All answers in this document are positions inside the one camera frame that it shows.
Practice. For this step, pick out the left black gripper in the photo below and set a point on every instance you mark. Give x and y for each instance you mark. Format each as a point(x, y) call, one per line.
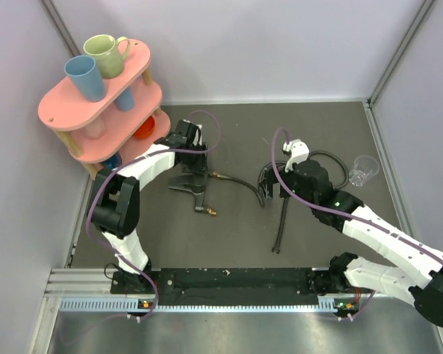
point(200, 166)

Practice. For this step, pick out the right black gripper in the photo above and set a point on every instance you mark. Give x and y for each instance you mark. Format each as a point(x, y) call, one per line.
point(266, 184)

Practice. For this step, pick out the black fitting with brass connectors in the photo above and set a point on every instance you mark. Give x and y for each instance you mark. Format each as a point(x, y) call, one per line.
point(196, 185)

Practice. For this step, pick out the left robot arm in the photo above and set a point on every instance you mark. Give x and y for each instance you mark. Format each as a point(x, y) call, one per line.
point(115, 207)

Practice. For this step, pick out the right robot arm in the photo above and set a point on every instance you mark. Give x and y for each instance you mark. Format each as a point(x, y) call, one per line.
point(416, 276)

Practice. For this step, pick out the orange bowl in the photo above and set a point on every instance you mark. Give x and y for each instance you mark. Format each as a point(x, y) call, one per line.
point(146, 129)

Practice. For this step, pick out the clear plastic cup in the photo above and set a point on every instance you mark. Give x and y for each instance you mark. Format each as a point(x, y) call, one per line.
point(364, 169)

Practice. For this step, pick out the dark blue cup bottom shelf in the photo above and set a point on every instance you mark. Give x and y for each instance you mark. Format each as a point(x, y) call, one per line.
point(112, 163)

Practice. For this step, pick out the small blue cup middle shelf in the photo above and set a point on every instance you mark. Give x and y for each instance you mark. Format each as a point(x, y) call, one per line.
point(125, 101)

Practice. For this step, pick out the pink three-tier shelf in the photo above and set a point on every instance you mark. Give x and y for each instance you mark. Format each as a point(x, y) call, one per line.
point(66, 112)

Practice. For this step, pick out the translucent pink cup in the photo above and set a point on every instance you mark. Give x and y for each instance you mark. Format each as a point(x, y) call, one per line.
point(95, 129)

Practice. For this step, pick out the green ceramic mug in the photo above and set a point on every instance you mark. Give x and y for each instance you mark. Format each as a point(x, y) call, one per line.
point(109, 53)

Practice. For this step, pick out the blue plastic tumbler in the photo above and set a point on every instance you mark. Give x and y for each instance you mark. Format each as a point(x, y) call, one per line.
point(82, 70)

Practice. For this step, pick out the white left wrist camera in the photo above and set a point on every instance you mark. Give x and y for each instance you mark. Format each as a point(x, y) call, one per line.
point(197, 140)

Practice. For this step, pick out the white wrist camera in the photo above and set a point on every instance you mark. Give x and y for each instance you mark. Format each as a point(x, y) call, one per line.
point(297, 151)
point(197, 140)

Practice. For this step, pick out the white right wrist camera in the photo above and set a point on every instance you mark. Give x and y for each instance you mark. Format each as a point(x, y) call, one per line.
point(297, 151)

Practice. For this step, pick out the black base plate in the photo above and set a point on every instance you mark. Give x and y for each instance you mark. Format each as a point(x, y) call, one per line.
point(246, 286)

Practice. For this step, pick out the grey slotted cable duct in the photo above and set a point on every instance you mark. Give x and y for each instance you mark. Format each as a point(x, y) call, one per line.
point(138, 304)

